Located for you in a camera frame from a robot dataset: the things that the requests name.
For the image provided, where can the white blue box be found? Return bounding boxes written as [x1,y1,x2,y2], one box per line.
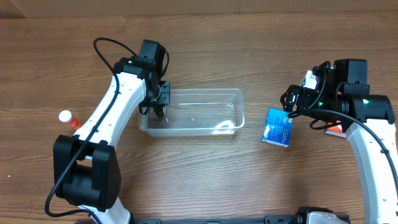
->
[301,70,319,90]

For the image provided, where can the red white box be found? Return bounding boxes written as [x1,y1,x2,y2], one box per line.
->
[324,125,346,138]

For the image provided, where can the orange bottle white cap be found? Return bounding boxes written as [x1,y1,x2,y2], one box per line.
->
[58,110,81,130]

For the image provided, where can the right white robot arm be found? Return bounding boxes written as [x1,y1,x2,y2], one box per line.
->
[280,58,397,223]

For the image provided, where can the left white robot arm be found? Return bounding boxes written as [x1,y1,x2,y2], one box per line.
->
[45,56,170,223]

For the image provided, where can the clear plastic container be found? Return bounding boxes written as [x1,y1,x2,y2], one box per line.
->
[139,88,245,137]

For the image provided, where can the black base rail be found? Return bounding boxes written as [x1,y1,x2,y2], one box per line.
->
[130,207,351,224]

